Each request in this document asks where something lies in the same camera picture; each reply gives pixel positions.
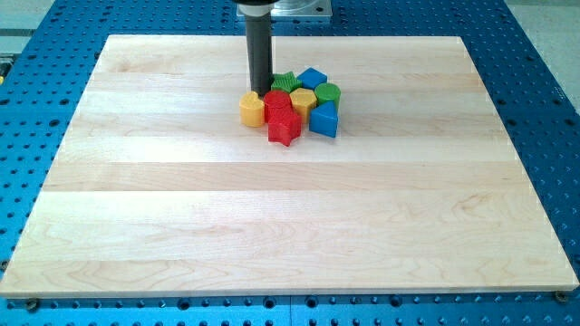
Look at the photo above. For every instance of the red cylinder block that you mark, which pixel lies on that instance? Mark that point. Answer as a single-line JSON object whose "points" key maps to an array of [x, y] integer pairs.
{"points": [[275, 102]]}

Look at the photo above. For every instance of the light wooden board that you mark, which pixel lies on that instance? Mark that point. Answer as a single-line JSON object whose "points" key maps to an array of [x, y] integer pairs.
{"points": [[158, 190]]}

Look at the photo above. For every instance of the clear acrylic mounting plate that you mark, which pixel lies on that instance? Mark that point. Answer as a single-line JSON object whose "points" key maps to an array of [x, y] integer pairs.
{"points": [[285, 10]]}

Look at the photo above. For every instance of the blue cube block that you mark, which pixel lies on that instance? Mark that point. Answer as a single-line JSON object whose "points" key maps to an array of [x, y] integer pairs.
{"points": [[311, 78]]}

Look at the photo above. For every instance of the green cylinder block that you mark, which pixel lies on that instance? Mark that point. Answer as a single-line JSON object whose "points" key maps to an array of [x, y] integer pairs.
{"points": [[328, 92]]}

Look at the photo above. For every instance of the blue triangle block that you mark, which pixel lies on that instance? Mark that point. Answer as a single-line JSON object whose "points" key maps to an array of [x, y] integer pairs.
{"points": [[324, 119]]}

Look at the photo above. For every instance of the yellow hexagon block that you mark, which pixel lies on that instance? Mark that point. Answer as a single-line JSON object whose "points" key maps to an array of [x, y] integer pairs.
{"points": [[303, 102]]}

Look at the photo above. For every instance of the red star block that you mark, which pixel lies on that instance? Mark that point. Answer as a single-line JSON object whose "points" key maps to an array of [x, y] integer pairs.
{"points": [[284, 127]]}

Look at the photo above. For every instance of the green star block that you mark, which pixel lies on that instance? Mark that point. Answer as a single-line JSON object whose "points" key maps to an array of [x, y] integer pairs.
{"points": [[286, 82]]}

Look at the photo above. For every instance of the yellow heart block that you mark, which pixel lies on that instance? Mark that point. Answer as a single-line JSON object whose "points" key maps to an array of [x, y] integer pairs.
{"points": [[251, 110]]}

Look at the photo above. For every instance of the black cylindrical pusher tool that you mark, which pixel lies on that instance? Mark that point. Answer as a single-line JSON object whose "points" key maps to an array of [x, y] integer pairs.
{"points": [[259, 53]]}

